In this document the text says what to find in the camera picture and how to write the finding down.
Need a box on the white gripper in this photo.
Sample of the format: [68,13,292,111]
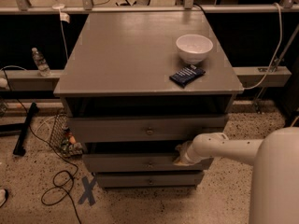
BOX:
[174,141,203,166]

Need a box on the grey drawer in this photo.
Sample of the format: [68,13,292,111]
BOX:
[82,153,213,173]
[95,171,204,188]
[67,115,228,143]

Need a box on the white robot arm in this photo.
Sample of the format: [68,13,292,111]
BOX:
[174,127,299,224]

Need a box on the grey bottom drawer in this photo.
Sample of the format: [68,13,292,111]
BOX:
[95,171,204,188]

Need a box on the grey top drawer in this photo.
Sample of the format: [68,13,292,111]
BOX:
[67,115,228,143]

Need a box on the grey wooden drawer cabinet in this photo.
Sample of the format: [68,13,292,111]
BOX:
[53,10,245,189]

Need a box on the dark blue snack packet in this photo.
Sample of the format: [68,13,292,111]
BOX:
[169,64,206,88]

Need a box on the white ceramic bowl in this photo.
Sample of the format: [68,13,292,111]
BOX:
[176,35,214,64]

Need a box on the clear plastic water bottle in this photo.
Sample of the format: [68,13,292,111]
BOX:
[32,48,50,77]

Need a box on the black bar on floor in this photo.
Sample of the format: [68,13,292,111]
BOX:
[13,103,39,156]

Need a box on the wire basket with items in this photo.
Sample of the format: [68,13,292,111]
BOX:
[50,114,83,158]

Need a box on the white cable at right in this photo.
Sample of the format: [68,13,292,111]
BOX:
[242,2,284,91]

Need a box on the black cable on floor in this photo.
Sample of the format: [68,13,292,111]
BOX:
[0,65,82,224]

